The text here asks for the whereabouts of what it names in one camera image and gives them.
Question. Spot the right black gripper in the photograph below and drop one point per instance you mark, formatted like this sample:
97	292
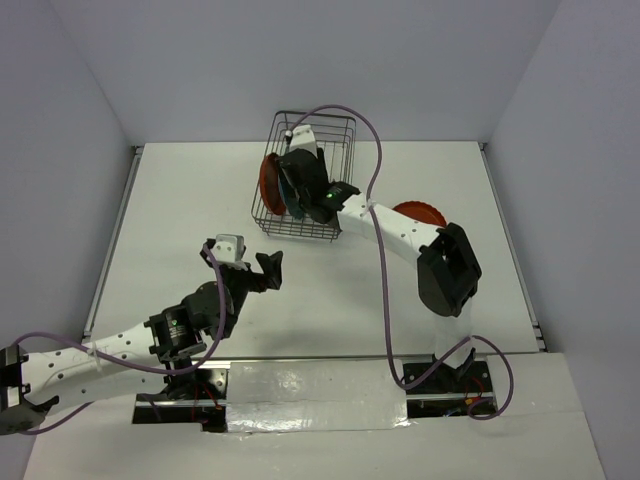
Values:
321	161

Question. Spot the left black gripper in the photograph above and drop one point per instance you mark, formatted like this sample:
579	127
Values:
271	267

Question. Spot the small orange scalloped plate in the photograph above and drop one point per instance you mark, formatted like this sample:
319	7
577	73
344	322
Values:
421	212

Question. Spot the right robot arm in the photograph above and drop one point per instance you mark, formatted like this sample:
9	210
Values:
447	269

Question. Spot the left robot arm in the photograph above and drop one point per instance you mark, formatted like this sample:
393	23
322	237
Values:
159	358

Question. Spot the teal embossed plate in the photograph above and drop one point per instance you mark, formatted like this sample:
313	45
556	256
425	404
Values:
289	197

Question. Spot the red plate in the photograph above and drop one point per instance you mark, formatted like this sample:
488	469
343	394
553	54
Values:
269	185

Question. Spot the silver foil cover panel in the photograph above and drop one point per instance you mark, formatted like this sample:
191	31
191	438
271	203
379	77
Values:
313	396

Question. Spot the wire dish rack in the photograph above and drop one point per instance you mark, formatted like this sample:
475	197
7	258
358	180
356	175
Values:
335	134

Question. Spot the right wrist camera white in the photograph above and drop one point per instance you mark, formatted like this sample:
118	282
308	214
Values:
301	137

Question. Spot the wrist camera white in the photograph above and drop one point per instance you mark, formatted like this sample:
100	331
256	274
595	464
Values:
227	249
301	137

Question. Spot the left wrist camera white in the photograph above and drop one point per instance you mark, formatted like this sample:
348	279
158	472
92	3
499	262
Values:
227	249

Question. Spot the black mounting rail base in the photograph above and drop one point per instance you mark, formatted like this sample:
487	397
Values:
430	393

